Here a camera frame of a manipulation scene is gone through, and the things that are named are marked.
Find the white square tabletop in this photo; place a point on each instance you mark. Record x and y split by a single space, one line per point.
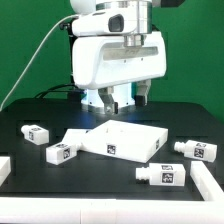
123 140

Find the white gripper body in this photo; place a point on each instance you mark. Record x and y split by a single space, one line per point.
104 61

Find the white fence left wall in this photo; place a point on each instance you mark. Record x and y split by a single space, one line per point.
5 168

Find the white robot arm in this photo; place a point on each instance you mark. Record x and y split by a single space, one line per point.
137 24

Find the white tag sheet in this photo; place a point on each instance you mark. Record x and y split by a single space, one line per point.
74 136

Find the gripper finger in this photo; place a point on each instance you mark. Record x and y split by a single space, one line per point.
110 106
141 96

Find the white fence front wall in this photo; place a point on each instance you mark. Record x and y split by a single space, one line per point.
91 211

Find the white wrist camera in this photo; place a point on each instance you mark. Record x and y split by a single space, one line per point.
98 24

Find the white fence wall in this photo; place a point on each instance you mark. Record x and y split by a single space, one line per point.
5 168
91 211
205 182

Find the white fence right wall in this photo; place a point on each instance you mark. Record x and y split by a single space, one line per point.
205 182

